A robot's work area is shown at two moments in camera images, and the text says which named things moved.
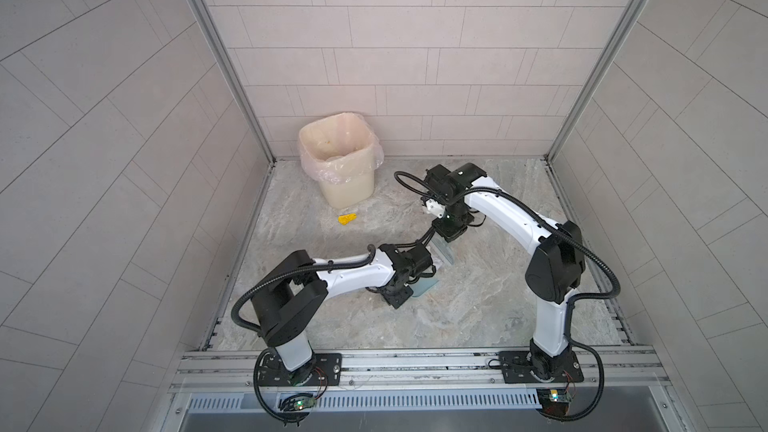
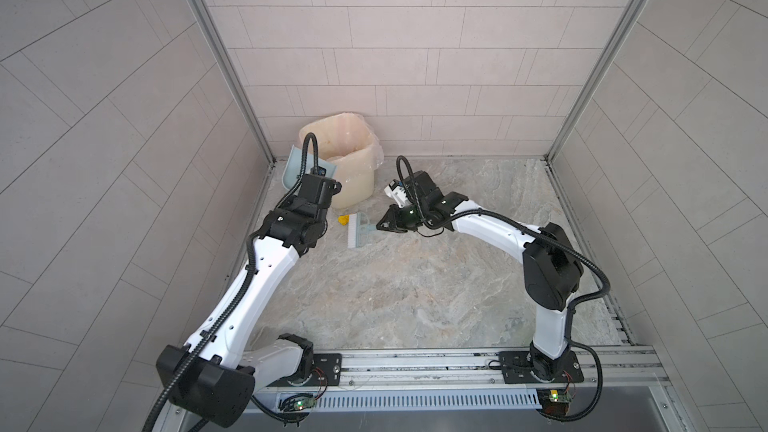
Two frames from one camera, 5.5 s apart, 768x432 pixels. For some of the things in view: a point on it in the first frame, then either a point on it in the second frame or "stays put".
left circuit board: x=298 y=401 stays put
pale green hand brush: x=443 y=247 to x=359 y=228
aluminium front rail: x=613 y=380 stays put
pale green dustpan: x=422 y=285 to x=294 y=164
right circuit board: x=554 y=401 stays put
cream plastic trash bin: x=341 y=152 stays put
